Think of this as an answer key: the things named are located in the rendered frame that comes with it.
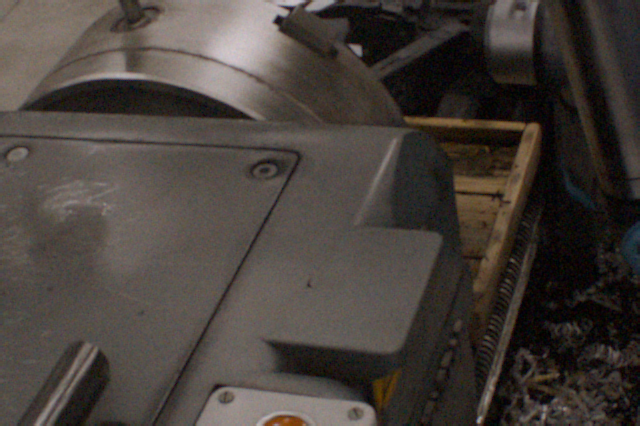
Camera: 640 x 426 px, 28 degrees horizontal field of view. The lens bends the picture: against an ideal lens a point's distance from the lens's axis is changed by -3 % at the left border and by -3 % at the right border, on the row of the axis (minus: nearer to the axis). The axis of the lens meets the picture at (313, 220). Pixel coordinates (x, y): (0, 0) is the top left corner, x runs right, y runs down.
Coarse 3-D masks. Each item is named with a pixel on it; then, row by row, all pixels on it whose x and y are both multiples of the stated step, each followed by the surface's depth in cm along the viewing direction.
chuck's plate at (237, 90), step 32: (96, 64) 90; (128, 64) 88; (160, 64) 88; (192, 64) 88; (32, 96) 92; (64, 96) 90; (96, 96) 90; (128, 96) 89; (160, 96) 88; (192, 96) 87; (224, 96) 86; (256, 96) 87
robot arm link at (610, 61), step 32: (576, 0) 92; (608, 0) 92; (576, 32) 94; (608, 32) 93; (576, 64) 97; (608, 64) 95; (576, 96) 100; (608, 96) 97; (608, 128) 99; (608, 160) 102; (608, 192) 105; (608, 224) 110
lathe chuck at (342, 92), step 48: (144, 0) 97; (192, 0) 95; (240, 0) 95; (96, 48) 92; (144, 48) 90; (192, 48) 89; (240, 48) 90; (288, 48) 92; (336, 48) 95; (288, 96) 89; (336, 96) 92; (384, 96) 96
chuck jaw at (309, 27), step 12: (300, 12) 99; (276, 24) 94; (288, 24) 95; (300, 24) 96; (312, 24) 99; (324, 24) 99; (288, 36) 94; (300, 36) 95; (312, 36) 95; (324, 36) 98; (336, 36) 99; (312, 48) 94; (324, 48) 95
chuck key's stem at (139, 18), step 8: (120, 0) 93; (128, 0) 93; (136, 0) 93; (128, 8) 93; (136, 8) 93; (128, 16) 93; (136, 16) 93; (144, 16) 94; (128, 24) 94; (136, 24) 94
